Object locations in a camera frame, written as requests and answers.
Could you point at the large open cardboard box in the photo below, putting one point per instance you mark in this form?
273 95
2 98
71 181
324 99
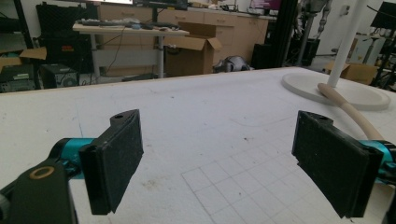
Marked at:
190 56

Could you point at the wooden desk with white legs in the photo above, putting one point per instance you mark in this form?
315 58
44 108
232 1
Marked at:
124 31

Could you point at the flat open cardboard box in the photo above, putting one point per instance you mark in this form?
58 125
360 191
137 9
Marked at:
28 55

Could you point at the low cardboard box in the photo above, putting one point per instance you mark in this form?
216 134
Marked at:
358 72

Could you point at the grey backpack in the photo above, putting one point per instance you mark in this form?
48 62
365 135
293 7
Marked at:
232 64

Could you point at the black metal pillar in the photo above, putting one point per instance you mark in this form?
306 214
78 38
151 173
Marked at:
283 31

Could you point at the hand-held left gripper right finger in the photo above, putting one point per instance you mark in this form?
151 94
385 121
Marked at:
330 161

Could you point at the small black box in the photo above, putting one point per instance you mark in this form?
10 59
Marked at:
261 56

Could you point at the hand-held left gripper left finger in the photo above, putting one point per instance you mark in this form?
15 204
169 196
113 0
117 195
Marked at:
118 161

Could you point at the black keyboard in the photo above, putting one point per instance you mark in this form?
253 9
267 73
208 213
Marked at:
99 22

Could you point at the black music stand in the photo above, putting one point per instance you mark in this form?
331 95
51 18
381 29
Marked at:
384 15

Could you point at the black computer tower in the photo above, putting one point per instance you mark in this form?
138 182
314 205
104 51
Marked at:
57 76

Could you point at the white round stand with pole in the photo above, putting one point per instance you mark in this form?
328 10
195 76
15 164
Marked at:
358 93

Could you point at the black foam-lined case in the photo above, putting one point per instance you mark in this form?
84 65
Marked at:
65 46

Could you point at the grey metal stand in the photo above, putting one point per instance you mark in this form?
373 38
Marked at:
311 31

